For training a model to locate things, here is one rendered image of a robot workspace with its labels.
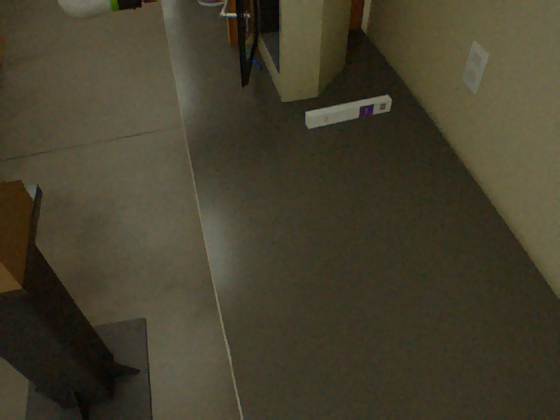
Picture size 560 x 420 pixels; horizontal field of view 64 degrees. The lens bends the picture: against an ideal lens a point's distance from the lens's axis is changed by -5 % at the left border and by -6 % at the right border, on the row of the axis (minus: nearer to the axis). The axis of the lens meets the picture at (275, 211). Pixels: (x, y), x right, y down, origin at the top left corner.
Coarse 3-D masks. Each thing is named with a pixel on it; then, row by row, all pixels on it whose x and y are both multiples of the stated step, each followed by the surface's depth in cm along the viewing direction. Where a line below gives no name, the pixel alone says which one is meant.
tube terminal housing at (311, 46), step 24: (288, 0) 114; (312, 0) 116; (336, 0) 124; (288, 24) 119; (312, 24) 121; (336, 24) 130; (264, 48) 148; (288, 48) 125; (312, 48) 127; (336, 48) 138; (288, 72) 131; (312, 72) 133; (336, 72) 146; (288, 96) 137; (312, 96) 139
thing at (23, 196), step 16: (0, 192) 96; (16, 192) 104; (0, 208) 94; (16, 208) 103; (0, 224) 93; (16, 224) 101; (0, 240) 91; (16, 240) 99; (0, 256) 90; (16, 256) 98; (0, 272) 92; (16, 272) 96; (0, 288) 96; (16, 288) 97
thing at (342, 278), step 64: (192, 0) 184; (192, 64) 153; (384, 64) 152; (192, 128) 131; (256, 128) 131; (320, 128) 130; (384, 128) 130; (256, 192) 115; (320, 192) 115; (384, 192) 115; (448, 192) 114; (256, 256) 103; (320, 256) 102; (384, 256) 102; (448, 256) 102; (512, 256) 102; (256, 320) 93; (320, 320) 92; (384, 320) 92; (448, 320) 92; (512, 320) 91; (256, 384) 84; (320, 384) 84; (384, 384) 84; (448, 384) 83; (512, 384) 83
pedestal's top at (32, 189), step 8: (24, 184) 118; (32, 184) 118; (32, 192) 116; (40, 192) 120; (40, 200) 119; (32, 208) 113; (32, 216) 111; (32, 224) 111; (32, 232) 110; (32, 240) 109; (32, 248) 108; (32, 256) 107; (24, 272) 101; (24, 280) 100; (24, 288) 100; (0, 296) 100; (8, 296) 100
